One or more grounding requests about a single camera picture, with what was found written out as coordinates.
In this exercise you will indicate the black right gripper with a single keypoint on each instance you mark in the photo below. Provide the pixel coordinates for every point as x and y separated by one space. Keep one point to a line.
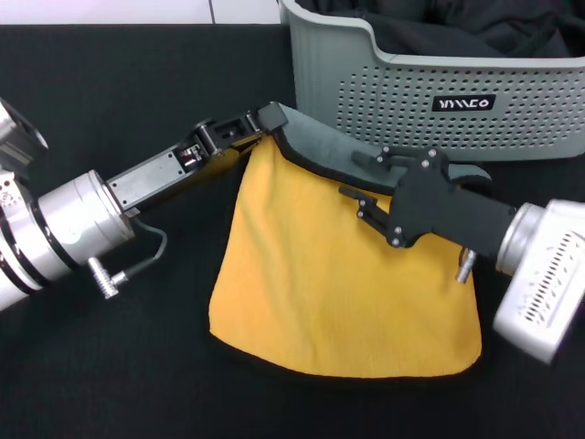
434 206

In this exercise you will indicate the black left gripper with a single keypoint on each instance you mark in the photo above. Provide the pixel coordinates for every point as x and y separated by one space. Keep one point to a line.
151 178

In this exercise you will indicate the grey and yellow towel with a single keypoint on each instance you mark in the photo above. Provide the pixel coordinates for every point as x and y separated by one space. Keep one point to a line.
320 297

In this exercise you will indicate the grey perforated storage box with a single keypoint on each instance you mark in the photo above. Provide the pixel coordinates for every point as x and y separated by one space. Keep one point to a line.
411 135

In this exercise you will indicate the black tablecloth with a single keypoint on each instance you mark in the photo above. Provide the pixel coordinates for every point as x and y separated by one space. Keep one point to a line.
114 366

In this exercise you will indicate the black cloth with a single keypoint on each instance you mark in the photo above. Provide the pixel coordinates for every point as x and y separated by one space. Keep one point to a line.
457 32

